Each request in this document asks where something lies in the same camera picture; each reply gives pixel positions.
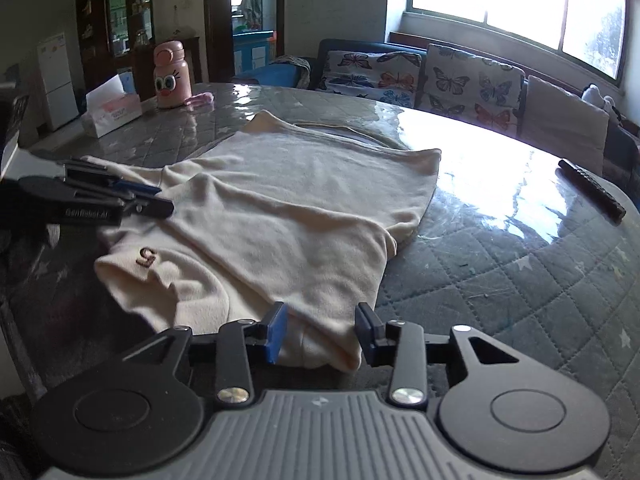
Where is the cream sweatshirt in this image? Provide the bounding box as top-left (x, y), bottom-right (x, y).
top-left (94, 112), bottom-right (440, 372)

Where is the white plush toy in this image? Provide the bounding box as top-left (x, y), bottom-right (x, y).
top-left (582, 84), bottom-right (620, 120)

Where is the black remote control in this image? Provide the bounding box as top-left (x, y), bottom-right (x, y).
top-left (558, 159), bottom-right (626, 224)

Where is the tissue pack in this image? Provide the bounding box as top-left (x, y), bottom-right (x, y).
top-left (81, 75), bottom-right (142, 139)

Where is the white refrigerator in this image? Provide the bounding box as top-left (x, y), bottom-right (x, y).
top-left (37, 32), bottom-right (79, 131)

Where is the butterfly cushion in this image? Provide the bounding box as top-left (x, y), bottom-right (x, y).
top-left (317, 51), bottom-right (423, 108)
top-left (416, 44), bottom-right (525, 138)

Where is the pink cartoon water bottle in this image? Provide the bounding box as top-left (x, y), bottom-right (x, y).
top-left (153, 40), bottom-right (192, 110)

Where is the blue chair with cloth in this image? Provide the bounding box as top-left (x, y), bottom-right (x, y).
top-left (232, 55), bottom-right (312, 89)

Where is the middle butterfly cushion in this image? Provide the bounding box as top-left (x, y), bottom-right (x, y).
top-left (416, 44), bottom-right (525, 138)

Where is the dark wooden display cabinet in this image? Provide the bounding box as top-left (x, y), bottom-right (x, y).
top-left (75, 0), bottom-right (155, 100)

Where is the window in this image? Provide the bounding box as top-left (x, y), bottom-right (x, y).
top-left (408, 0), bottom-right (627, 80)

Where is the dark wooden door frame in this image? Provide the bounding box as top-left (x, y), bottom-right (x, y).
top-left (204, 0), bottom-right (285, 82)

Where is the plain beige cushion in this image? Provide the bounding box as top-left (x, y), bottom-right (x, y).
top-left (520, 76), bottom-right (608, 176)

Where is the left butterfly cushion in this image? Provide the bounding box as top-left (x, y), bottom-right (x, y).
top-left (317, 51), bottom-right (423, 108)

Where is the dark blue sofa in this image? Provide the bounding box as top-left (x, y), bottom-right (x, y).
top-left (310, 39), bottom-right (639, 200)

